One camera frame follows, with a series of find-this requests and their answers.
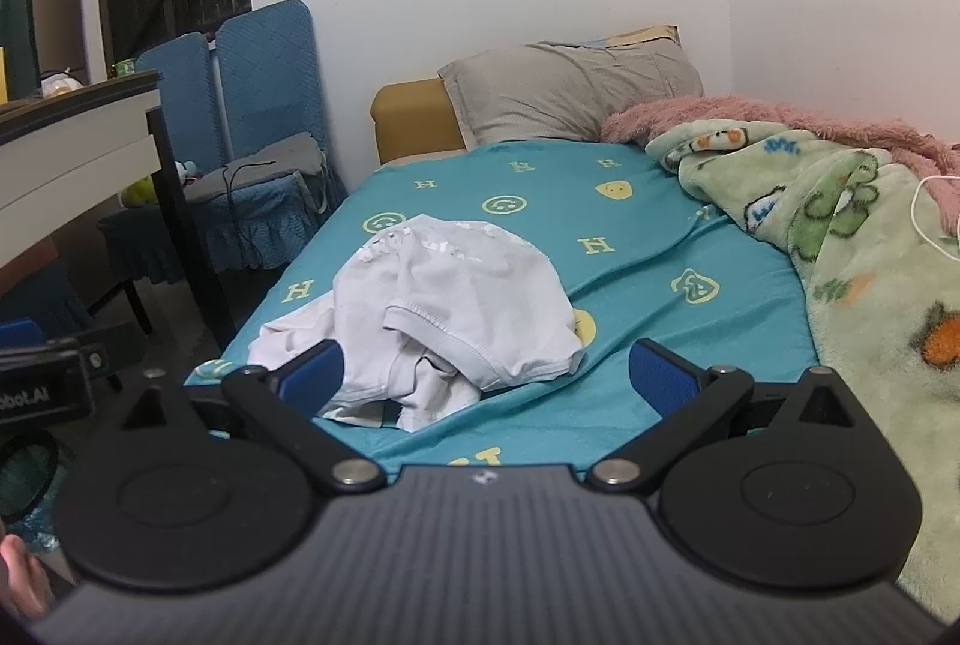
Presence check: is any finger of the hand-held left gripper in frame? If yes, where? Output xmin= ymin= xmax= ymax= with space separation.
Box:
xmin=46 ymin=321 xmax=152 ymax=385
xmin=0 ymin=317 xmax=47 ymax=350

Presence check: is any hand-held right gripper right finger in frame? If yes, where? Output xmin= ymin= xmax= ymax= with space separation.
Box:
xmin=585 ymin=337 xmax=871 ymax=493

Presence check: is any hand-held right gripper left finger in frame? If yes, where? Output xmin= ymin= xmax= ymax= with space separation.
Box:
xmin=112 ymin=339 xmax=388 ymax=494

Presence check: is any white t-shirt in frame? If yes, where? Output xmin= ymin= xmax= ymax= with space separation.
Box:
xmin=246 ymin=214 xmax=587 ymax=432

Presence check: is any person's left hand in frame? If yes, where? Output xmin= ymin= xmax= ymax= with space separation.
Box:
xmin=0 ymin=535 xmax=56 ymax=620

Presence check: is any teal printed bed sheet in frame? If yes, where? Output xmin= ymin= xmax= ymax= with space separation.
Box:
xmin=187 ymin=139 xmax=822 ymax=470

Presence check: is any white black desk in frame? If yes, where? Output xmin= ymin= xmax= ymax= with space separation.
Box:
xmin=0 ymin=69 xmax=239 ymax=353

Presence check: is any grey cushion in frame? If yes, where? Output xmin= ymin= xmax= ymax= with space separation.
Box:
xmin=182 ymin=133 xmax=325 ymax=201

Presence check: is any green cartoon blanket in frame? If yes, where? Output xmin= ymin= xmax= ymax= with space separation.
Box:
xmin=645 ymin=120 xmax=960 ymax=623

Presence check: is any pink fluffy blanket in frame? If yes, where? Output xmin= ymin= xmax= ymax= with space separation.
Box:
xmin=600 ymin=94 xmax=960 ymax=241

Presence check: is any yellow headboard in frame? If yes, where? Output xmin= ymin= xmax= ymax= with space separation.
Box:
xmin=370 ymin=79 xmax=467 ymax=166

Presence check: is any dark green bag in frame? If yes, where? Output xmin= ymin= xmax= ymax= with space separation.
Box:
xmin=0 ymin=0 xmax=42 ymax=100

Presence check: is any grey pillow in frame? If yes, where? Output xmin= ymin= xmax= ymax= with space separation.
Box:
xmin=437 ymin=41 xmax=704 ymax=149

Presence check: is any yellow blue pillow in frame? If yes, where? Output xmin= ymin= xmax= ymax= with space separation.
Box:
xmin=574 ymin=24 xmax=682 ymax=48

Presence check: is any black cable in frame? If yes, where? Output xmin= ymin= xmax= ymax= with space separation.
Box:
xmin=223 ymin=159 xmax=280 ymax=271

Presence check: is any white charging cable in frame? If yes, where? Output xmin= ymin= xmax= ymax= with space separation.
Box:
xmin=910 ymin=175 xmax=960 ymax=261

